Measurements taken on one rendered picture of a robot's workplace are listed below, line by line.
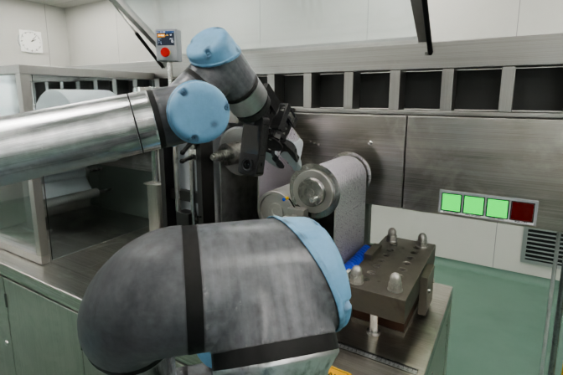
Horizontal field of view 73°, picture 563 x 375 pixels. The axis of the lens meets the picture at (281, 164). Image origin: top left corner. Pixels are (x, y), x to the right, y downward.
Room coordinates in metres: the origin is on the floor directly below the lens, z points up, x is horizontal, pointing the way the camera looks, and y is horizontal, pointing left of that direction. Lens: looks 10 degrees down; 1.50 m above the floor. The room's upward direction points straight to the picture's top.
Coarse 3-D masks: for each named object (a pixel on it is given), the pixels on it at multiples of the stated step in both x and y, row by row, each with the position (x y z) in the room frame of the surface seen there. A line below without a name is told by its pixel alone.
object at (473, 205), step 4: (464, 200) 1.09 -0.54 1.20; (468, 200) 1.08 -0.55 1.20; (472, 200) 1.08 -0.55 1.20; (476, 200) 1.07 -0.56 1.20; (480, 200) 1.07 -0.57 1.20; (464, 204) 1.09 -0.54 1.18; (468, 204) 1.08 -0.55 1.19; (472, 204) 1.08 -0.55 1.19; (476, 204) 1.07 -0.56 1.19; (480, 204) 1.07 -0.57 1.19; (464, 208) 1.09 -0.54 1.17; (468, 208) 1.08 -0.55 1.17; (472, 208) 1.08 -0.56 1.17; (476, 208) 1.07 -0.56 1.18; (480, 208) 1.07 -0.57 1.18; (464, 212) 1.09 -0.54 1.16; (468, 212) 1.08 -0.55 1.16; (472, 212) 1.08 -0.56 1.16; (476, 212) 1.07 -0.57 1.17; (480, 212) 1.07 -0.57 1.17
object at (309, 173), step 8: (304, 176) 0.99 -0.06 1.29; (312, 176) 0.98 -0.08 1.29; (320, 176) 0.97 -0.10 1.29; (296, 184) 1.00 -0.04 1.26; (328, 184) 0.96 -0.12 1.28; (296, 192) 1.00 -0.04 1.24; (328, 192) 0.95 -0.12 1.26; (296, 200) 1.00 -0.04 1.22; (328, 200) 0.95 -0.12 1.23; (312, 208) 0.98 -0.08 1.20; (320, 208) 0.97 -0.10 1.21
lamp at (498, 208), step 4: (488, 200) 1.06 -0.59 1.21; (492, 200) 1.05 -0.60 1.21; (496, 200) 1.05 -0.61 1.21; (500, 200) 1.04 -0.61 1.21; (488, 204) 1.06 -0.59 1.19; (492, 204) 1.05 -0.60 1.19; (496, 204) 1.05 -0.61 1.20; (500, 204) 1.04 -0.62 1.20; (504, 204) 1.04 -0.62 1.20; (488, 208) 1.06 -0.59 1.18; (492, 208) 1.05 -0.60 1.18; (496, 208) 1.05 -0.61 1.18; (500, 208) 1.04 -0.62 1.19; (504, 208) 1.03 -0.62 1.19; (488, 212) 1.05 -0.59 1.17; (492, 212) 1.05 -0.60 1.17; (496, 212) 1.04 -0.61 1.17; (500, 212) 1.04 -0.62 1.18; (504, 212) 1.03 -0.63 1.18; (492, 216) 1.05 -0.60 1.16; (496, 216) 1.04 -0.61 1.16; (500, 216) 1.04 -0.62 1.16; (504, 216) 1.03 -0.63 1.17
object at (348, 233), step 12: (348, 204) 1.03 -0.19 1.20; (360, 204) 1.12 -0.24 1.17; (336, 216) 0.96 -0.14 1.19; (348, 216) 1.03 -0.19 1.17; (360, 216) 1.13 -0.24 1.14; (336, 228) 0.96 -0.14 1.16; (348, 228) 1.04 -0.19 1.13; (360, 228) 1.13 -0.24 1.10; (336, 240) 0.97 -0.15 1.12; (348, 240) 1.04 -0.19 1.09; (360, 240) 1.13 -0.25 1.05; (348, 252) 1.04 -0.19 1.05
